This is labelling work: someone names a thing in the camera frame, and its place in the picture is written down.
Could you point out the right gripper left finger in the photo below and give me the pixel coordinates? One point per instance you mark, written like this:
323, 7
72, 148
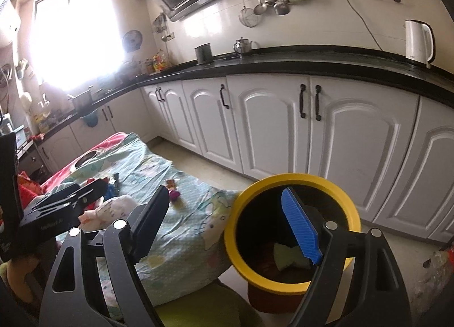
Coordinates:
73, 295

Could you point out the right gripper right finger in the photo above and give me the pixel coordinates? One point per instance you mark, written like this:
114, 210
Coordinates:
376, 295

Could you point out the blue plastic bag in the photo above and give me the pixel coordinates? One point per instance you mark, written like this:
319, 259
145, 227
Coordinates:
111, 192

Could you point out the purple orange candy wrapper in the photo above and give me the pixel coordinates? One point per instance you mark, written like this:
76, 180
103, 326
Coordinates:
171, 186

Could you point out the yellow rimmed trash bin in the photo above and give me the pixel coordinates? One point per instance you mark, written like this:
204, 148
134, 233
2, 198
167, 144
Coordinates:
262, 247

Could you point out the pink red cloth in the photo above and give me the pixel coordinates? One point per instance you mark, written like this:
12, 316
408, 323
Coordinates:
61, 174

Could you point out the steel bowl on table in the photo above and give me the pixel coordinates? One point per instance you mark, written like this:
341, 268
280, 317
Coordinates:
86, 158

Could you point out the blue hanging basin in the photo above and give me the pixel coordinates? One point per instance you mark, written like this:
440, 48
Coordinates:
91, 119

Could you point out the steel cooking pot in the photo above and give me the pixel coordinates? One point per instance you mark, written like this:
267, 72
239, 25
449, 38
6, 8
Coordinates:
81, 101

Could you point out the white lower cabinets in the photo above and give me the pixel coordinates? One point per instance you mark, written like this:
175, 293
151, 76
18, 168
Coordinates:
390, 150

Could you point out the cartoon print green tablecloth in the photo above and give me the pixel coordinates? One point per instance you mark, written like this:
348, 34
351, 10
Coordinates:
188, 252

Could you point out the dark metal cup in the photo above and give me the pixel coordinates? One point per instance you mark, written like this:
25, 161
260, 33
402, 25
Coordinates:
204, 54

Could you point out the steel teapot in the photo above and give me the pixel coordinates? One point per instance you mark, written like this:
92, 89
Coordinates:
243, 47

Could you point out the white electric kettle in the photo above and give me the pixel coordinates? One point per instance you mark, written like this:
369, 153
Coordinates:
420, 44

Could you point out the hanging steel ladle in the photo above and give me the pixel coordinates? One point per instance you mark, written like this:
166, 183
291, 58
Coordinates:
260, 8

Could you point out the wire mesh strainer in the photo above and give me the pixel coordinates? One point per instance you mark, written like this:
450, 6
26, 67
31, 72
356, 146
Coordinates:
247, 16

